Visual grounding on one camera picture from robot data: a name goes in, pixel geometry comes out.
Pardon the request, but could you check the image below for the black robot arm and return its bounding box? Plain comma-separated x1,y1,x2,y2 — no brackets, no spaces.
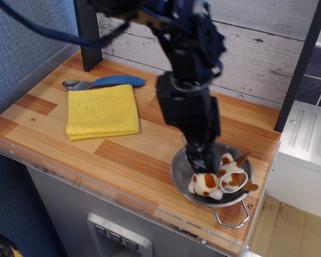
90,1,225,173

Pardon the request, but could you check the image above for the folded yellow towel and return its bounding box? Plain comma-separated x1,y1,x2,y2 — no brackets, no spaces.
66,85,140,141

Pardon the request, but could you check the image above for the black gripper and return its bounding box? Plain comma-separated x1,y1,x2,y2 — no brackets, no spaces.
156,72,220,174

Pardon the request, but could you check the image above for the yellow object bottom left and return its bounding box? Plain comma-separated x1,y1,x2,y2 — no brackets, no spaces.
4,247,22,257

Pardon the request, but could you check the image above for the black right vertical post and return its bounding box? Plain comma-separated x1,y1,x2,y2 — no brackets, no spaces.
274,0,321,133

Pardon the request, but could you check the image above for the blue braided robot cable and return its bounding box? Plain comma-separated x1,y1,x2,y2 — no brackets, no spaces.
0,0,131,49

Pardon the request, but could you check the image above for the steel bowl with handles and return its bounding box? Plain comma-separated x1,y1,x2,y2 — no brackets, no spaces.
170,142,254,229

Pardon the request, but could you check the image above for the white ribbed appliance top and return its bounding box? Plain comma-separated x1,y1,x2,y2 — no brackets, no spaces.
279,101,321,168

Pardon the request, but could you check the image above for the spotted plush animal toy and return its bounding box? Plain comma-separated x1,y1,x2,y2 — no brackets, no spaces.
188,152,258,200

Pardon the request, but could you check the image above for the black left vertical post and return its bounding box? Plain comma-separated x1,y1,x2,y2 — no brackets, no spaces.
73,0,102,72

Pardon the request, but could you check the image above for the blue handled metal spoon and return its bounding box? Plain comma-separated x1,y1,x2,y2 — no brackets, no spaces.
62,75,145,91

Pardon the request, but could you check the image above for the grey control panel with buttons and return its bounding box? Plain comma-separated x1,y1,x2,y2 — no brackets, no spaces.
87,212,154,256

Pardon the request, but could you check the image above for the black vertical post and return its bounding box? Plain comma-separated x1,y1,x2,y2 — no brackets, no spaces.
274,0,321,133
73,0,102,72

